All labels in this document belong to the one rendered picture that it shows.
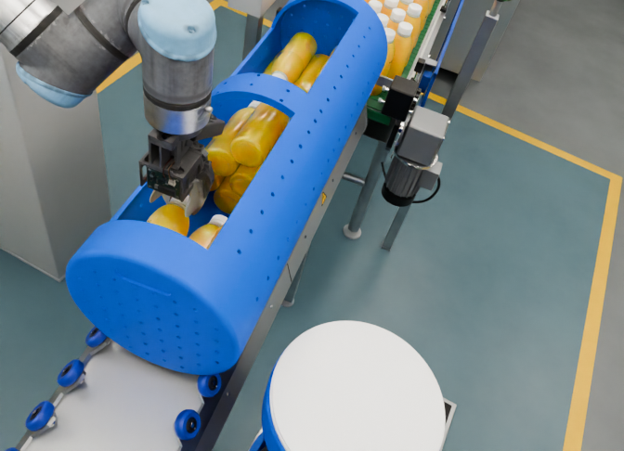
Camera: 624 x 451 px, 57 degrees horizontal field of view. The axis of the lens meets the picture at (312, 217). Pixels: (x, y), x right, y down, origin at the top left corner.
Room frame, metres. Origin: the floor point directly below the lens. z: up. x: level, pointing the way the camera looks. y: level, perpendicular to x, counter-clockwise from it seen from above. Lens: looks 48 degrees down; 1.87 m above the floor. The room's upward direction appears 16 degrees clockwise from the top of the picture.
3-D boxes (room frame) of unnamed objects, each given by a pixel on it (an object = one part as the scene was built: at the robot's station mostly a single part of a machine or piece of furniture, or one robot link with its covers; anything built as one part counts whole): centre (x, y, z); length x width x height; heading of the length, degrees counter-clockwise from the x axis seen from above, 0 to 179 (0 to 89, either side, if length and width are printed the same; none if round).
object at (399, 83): (1.32, -0.14, 0.95); 0.10 x 0.07 x 0.10; 82
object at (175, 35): (0.61, 0.22, 1.43); 0.10 x 0.09 x 0.12; 44
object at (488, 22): (1.64, -0.34, 0.55); 0.04 x 0.04 x 1.10; 82
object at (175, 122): (0.61, 0.22, 1.34); 0.10 x 0.09 x 0.05; 82
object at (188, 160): (0.60, 0.22, 1.26); 0.09 x 0.08 x 0.12; 172
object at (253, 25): (1.55, 0.33, 0.50); 0.04 x 0.04 x 1.00; 82
